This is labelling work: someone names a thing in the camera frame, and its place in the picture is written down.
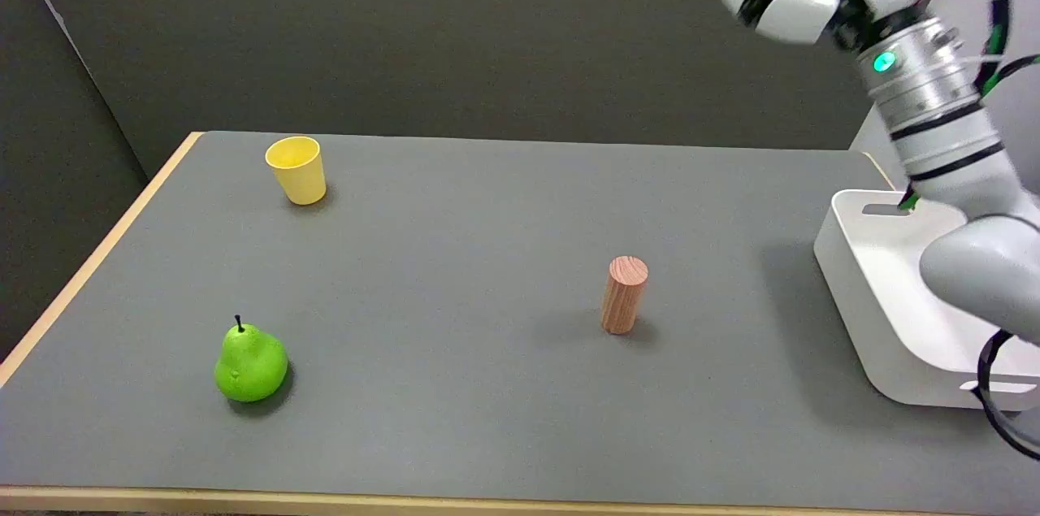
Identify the wooden cylinder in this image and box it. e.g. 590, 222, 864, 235
601, 256, 649, 336

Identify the white plastic bin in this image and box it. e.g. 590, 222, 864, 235
813, 189, 1040, 410

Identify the yellow plastic cup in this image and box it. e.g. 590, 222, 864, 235
265, 136, 327, 206

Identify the green toy pear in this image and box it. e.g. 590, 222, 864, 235
214, 315, 289, 403

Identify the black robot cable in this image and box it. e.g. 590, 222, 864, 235
916, 0, 1040, 98

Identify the black cable loop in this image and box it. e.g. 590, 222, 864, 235
976, 329, 1040, 462

